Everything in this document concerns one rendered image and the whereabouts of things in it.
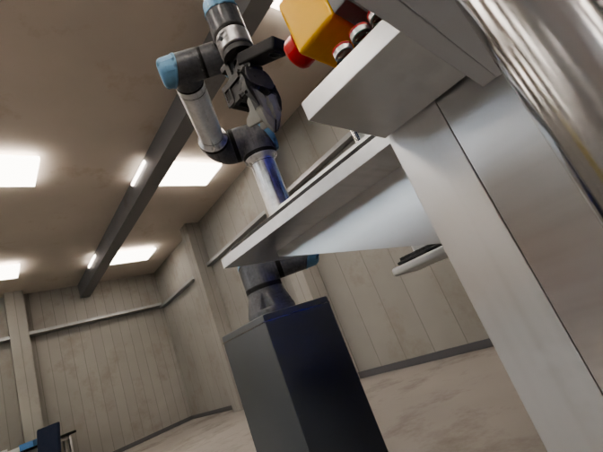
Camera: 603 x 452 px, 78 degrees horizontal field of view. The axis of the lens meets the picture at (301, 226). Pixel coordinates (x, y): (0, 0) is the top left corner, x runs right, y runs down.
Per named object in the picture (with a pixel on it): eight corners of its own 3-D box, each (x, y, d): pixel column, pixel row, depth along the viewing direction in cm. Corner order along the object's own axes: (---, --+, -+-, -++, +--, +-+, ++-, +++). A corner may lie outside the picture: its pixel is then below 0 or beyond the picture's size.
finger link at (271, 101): (272, 146, 79) (258, 111, 82) (290, 130, 76) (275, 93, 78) (261, 144, 77) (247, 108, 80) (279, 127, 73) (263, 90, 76)
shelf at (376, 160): (567, 155, 90) (563, 148, 90) (454, 95, 39) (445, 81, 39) (406, 240, 120) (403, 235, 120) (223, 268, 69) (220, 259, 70)
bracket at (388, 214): (481, 233, 49) (435, 151, 52) (472, 235, 47) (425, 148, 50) (311, 312, 70) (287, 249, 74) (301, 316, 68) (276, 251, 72)
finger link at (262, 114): (261, 144, 77) (247, 108, 80) (279, 127, 73) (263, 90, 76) (249, 143, 75) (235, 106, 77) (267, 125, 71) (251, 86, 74)
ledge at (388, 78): (504, 46, 34) (493, 30, 34) (446, -14, 24) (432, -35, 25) (385, 138, 43) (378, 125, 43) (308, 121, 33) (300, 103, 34)
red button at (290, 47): (331, 53, 43) (318, 27, 45) (308, 42, 41) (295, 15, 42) (310, 75, 46) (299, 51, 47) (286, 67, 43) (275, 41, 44)
